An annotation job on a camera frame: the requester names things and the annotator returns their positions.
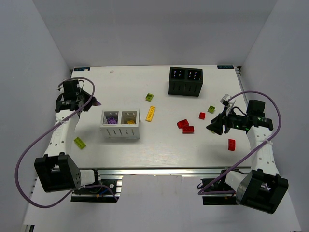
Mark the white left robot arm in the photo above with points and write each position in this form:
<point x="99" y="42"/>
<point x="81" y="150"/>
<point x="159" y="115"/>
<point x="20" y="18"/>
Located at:
<point x="56" y="169"/>

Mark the purple sloped lego brick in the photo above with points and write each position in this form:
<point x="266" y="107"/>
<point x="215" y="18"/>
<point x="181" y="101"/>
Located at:
<point x="112" y="120"/>

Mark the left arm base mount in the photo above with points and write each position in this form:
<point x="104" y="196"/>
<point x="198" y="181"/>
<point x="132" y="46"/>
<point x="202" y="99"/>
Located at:
<point x="108" y="191"/>

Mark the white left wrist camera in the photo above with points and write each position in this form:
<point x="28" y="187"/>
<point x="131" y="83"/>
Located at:
<point x="60" y="87"/>

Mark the black double bin container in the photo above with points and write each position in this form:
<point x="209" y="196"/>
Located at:
<point x="185" y="81"/>

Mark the yellow long lego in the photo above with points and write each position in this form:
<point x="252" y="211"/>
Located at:
<point x="150" y="114"/>

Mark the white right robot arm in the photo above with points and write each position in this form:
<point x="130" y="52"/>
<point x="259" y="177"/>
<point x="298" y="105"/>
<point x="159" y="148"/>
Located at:
<point x="237" y="144"/>

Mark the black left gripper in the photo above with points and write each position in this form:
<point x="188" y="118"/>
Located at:
<point x="86" y="100"/>

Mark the white double bin container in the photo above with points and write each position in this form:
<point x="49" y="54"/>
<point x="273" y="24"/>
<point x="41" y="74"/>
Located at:
<point x="120" y="124"/>

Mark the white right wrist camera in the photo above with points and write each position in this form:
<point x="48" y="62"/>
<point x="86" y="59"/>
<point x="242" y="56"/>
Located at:
<point x="228" y="103"/>

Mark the small red lego brick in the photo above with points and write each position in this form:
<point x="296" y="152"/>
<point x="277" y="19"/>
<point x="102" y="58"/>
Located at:
<point x="202" y="115"/>

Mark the lime green small lego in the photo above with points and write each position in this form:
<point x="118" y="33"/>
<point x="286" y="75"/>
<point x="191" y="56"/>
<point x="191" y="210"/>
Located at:
<point x="211" y="109"/>

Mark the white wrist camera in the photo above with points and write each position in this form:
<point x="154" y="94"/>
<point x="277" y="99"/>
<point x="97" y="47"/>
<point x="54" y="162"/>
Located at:
<point x="60" y="87"/>
<point x="228" y="103"/>

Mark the lime green long lego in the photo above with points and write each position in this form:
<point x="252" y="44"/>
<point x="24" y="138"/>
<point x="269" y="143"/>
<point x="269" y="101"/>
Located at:
<point x="78" y="141"/>

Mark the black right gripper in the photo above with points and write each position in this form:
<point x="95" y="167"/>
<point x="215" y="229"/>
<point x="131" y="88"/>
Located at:
<point x="222" y="123"/>

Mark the lime green square lego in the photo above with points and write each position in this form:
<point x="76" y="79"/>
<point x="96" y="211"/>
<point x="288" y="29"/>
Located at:
<point x="149" y="97"/>

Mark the red sloped lego brick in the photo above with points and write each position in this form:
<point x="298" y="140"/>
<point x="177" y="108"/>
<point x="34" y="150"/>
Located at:
<point x="182" y="123"/>

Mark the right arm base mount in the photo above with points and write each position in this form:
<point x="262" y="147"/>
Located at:
<point x="230" y="187"/>

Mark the purple orange lego piece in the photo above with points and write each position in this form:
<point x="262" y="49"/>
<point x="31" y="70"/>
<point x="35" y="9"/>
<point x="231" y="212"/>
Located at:
<point x="97" y="102"/>

